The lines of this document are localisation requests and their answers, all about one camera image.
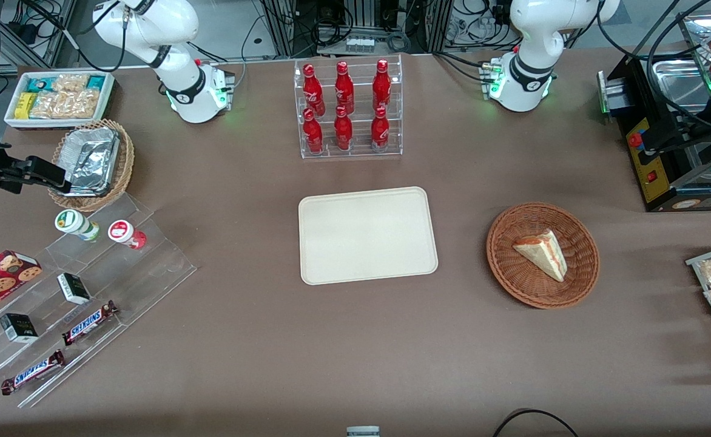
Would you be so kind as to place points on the clear bag of crackers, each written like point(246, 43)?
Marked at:
point(70, 82)
point(64, 105)

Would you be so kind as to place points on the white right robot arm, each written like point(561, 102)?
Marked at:
point(179, 85)

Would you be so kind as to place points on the green yogurt cup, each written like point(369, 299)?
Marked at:
point(76, 224)

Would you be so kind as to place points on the red yogurt cup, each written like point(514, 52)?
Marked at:
point(126, 234)

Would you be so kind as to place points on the steel tray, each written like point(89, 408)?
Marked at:
point(677, 85)

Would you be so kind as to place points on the Snickers bar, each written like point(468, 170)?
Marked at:
point(33, 372)
point(90, 322)

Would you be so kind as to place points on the white snack bin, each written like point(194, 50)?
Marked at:
point(58, 124)

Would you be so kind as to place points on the red cookie box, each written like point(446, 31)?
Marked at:
point(0, 280)

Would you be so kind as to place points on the wrapped triangle sandwich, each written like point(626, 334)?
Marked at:
point(543, 255)

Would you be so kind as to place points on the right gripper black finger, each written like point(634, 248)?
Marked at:
point(40, 185)
point(46, 167)

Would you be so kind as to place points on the black machine with yellow panel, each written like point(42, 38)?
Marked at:
point(665, 176)

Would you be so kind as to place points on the small grey device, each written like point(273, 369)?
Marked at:
point(363, 432)

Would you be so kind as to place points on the beige plastic tray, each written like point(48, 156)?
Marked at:
point(367, 237)

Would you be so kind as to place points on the clear acrylic bottle rack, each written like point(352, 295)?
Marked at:
point(348, 155)

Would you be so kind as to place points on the small black box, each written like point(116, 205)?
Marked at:
point(18, 328)
point(73, 289)

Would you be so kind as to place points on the yellow snack pack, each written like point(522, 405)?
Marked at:
point(25, 105)

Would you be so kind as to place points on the teal snack pack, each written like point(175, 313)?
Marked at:
point(40, 84)
point(96, 83)

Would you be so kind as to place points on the light wicker basket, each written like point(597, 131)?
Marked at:
point(126, 161)

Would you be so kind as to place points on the clear acrylic stepped stand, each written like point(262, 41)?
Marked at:
point(119, 285)

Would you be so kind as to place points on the red cola bottle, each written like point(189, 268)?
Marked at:
point(312, 88)
point(380, 132)
point(343, 132)
point(313, 135)
point(344, 88)
point(381, 85)

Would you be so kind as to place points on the white power strip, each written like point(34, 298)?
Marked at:
point(360, 44)

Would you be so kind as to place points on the aluminium foil tray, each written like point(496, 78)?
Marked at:
point(91, 159)

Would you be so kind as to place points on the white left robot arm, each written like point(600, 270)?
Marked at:
point(528, 73)

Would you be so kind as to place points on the brown wicker basket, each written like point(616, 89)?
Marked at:
point(513, 273)

